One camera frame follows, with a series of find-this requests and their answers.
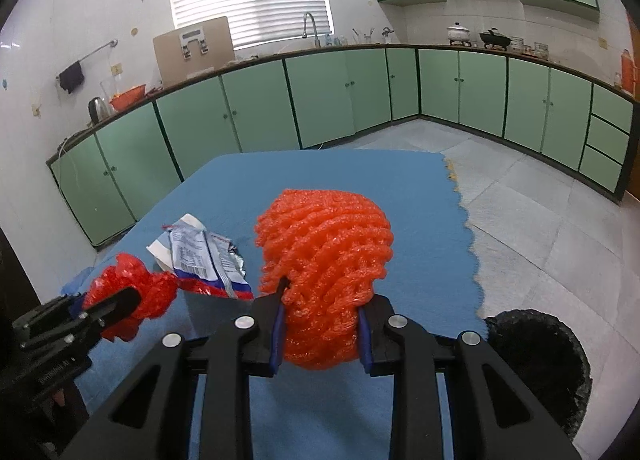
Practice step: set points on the black trash bin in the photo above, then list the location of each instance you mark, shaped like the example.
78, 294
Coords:
540, 365

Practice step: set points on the black wok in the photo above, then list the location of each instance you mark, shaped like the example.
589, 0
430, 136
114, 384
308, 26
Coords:
495, 39

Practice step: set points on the red plastic basin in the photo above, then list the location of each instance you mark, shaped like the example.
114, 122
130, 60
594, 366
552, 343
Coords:
127, 97

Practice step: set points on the red plastic bag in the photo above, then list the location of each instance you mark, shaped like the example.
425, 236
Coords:
150, 290

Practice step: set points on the dark hanging towel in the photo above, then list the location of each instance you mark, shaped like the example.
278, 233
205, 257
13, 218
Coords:
71, 77

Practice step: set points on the cardboard box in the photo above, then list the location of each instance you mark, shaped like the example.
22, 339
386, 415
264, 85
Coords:
170, 60

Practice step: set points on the small steel kettle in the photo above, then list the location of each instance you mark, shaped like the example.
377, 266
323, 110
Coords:
388, 35

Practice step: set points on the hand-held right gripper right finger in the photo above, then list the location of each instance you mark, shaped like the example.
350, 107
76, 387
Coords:
364, 340

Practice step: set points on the clear glass jars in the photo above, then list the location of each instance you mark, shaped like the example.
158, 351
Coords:
530, 48

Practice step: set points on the steel electric kettle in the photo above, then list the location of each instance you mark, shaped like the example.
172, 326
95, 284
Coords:
97, 110

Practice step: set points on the white blue snack packet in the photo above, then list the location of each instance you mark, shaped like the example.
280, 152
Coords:
200, 250

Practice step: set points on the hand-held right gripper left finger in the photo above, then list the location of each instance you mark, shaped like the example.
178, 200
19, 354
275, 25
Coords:
277, 340

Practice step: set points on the steel faucet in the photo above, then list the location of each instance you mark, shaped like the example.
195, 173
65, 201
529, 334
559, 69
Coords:
315, 32

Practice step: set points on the green base cabinets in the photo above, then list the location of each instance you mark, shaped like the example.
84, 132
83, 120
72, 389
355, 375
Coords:
320, 100

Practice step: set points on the blue table mat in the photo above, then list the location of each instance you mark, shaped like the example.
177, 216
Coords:
350, 175

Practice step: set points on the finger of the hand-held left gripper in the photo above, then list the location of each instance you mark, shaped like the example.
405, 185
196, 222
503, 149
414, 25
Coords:
50, 315
117, 307

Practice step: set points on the white cooking pot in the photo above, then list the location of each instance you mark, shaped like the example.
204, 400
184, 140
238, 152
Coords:
458, 35

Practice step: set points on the orange foam net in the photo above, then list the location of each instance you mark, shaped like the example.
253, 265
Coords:
325, 250

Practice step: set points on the steel towel rail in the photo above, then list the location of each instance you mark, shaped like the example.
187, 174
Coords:
97, 51

